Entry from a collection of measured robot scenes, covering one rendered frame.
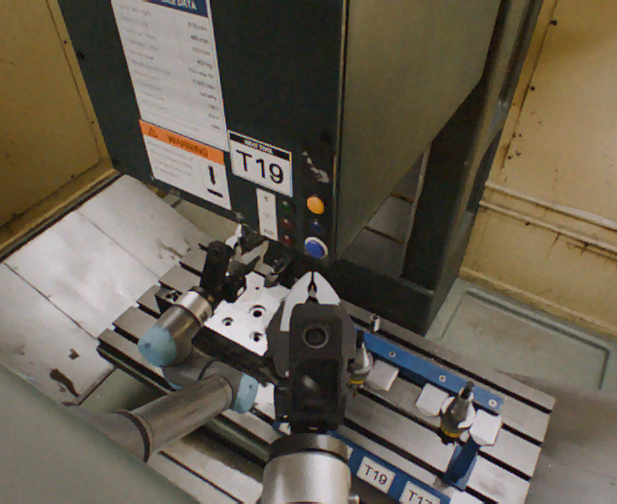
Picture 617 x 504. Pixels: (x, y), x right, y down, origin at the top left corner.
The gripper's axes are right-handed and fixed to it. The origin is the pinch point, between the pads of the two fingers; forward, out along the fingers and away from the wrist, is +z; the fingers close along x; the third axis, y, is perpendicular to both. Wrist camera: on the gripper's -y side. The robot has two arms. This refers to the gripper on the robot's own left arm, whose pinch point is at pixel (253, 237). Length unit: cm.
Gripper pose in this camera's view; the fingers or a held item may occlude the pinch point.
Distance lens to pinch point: 119.0
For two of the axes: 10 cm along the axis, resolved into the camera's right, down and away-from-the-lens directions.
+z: 5.1, -6.2, 5.9
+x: 8.6, 3.6, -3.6
